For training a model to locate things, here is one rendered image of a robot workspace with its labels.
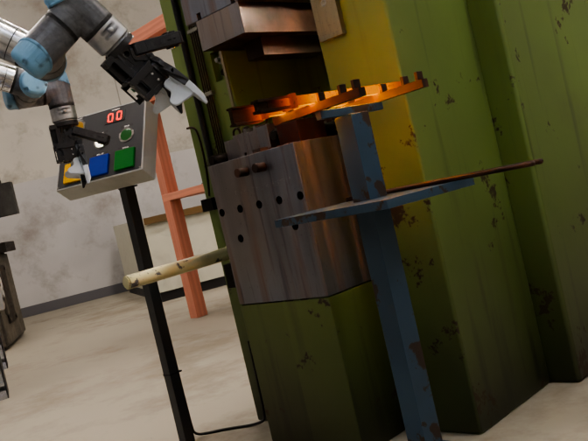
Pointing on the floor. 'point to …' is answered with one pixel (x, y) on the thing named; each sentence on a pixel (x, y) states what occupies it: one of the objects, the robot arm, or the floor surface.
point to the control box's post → (157, 316)
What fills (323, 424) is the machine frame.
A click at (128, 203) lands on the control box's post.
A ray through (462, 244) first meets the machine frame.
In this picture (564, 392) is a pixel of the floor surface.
